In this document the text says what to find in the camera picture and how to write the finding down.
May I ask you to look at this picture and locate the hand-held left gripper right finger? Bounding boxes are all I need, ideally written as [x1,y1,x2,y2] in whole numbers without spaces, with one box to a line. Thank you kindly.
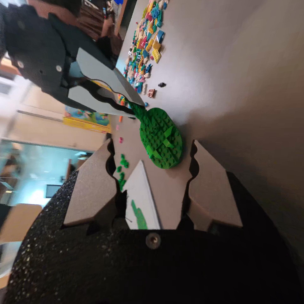
[181,140,243,232]

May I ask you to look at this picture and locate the green brick leaf build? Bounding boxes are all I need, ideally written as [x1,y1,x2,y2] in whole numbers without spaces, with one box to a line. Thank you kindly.
[127,100,183,169]

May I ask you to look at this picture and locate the cluster of small green bricks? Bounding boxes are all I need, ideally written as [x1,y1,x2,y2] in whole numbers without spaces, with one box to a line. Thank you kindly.
[116,154,130,191]

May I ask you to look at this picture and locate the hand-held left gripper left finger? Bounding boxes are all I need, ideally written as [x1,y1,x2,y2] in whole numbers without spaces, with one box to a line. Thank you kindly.
[63,138,128,226]

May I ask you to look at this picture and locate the colourful toy box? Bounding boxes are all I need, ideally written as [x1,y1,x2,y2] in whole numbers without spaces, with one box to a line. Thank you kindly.
[63,106,112,134]

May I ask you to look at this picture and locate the white instruction booklet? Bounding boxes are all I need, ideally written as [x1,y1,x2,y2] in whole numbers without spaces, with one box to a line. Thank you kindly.
[122,160,162,230]

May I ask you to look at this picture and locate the pile of colourful bricks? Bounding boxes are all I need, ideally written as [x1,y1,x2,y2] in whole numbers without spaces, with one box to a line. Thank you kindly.
[123,0,170,94]

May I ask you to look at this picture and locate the grey desk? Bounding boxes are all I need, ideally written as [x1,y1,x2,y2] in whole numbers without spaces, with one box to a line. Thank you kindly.
[104,0,304,304]

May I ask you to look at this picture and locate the dark monitor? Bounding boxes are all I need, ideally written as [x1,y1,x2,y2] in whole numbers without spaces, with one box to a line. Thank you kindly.
[46,184,60,198]

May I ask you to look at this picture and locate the small tan rounded board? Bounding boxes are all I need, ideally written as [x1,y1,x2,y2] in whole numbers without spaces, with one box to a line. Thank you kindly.
[0,203,43,243]

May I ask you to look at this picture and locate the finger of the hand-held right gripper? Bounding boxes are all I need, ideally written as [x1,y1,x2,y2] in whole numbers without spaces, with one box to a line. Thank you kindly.
[76,47,145,107]
[68,81,137,118]

